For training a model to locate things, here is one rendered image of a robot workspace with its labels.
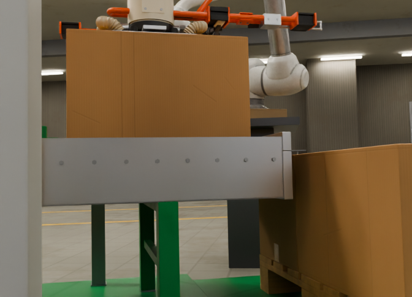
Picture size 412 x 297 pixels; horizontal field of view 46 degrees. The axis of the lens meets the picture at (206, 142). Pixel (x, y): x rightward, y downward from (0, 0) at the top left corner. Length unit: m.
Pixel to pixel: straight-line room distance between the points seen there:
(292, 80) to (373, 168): 1.29
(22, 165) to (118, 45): 0.99
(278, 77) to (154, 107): 1.06
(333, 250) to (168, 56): 0.79
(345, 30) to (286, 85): 9.80
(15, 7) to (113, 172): 0.80
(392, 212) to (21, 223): 0.83
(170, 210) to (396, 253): 0.63
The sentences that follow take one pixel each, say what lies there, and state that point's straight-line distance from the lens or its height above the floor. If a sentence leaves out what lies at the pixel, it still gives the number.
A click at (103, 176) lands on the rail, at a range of 1.43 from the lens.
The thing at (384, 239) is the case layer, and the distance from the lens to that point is 1.25.
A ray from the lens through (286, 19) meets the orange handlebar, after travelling 1.98.
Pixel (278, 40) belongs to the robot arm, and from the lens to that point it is 2.51.
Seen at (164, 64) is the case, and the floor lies 0.84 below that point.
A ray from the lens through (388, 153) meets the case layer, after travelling 1.22.
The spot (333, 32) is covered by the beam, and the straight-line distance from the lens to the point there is 12.23.
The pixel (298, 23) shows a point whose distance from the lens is 1.98.
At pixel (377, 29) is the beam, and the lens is 12.39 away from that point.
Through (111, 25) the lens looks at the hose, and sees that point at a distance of 1.74.
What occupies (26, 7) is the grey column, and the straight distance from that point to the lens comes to 0.72.
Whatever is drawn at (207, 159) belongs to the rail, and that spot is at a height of 0.53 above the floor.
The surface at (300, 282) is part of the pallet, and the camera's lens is 1.73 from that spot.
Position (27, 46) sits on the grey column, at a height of 0.66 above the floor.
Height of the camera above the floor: 0.49
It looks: 4 degrees up
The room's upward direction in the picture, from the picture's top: 1 degrees counter-clockwise
